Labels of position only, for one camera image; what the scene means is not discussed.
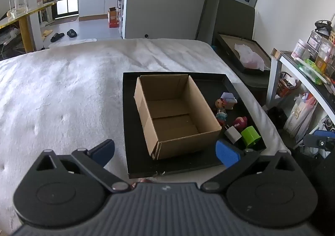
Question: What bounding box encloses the white paper bag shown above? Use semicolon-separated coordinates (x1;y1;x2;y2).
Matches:
284;93;318;140

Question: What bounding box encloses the black shallow tray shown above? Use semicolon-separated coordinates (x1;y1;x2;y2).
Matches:
122;71;267;179

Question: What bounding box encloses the small drawer organizer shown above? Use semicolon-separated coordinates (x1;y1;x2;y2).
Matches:
306;30;323;51

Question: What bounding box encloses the white charger block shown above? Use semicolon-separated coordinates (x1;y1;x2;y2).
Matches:
224;125;242;144

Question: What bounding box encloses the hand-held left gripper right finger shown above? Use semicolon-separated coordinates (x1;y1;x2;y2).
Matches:
200;139;299;195

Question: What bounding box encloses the white power strip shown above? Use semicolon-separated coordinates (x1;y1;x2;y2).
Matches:
0;28;21;45

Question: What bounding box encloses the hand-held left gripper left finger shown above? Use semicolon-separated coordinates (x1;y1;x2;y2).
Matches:
34;139;130;195

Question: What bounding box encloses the blue and pink toy figure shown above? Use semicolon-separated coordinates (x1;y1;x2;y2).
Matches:
216;111;228;127

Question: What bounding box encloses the green hexagonal charger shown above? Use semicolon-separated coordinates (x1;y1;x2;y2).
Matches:
241;126;261;148

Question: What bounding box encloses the orange cardboard box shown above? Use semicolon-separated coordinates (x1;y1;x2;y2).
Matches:
107;7;120;28

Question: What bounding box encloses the yellow-legged glass table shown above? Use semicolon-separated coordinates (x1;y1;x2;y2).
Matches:
0;0;57;53

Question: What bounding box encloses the green packet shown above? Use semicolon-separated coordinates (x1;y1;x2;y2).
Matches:
298;59;323;85

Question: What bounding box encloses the white desk with black top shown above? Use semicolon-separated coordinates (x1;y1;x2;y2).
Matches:
265;48;335;132

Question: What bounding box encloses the dark grey upright board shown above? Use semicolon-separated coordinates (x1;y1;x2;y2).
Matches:
195;0;256;43

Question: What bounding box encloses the white plastic bag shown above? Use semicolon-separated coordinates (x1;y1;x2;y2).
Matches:
234;43;265;71

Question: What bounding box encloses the black framed tray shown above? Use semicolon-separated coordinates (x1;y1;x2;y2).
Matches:
215;33;272;74

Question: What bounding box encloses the purple and white toy house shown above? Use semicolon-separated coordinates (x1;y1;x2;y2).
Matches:
220;92;237;110

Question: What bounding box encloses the brown basket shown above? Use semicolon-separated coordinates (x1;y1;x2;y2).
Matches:
276;72;301;98

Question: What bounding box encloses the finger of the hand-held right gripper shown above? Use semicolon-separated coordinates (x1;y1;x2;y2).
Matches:
303;130;335;152

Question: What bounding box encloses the pink jar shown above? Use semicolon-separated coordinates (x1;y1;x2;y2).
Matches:
291;39;307;60

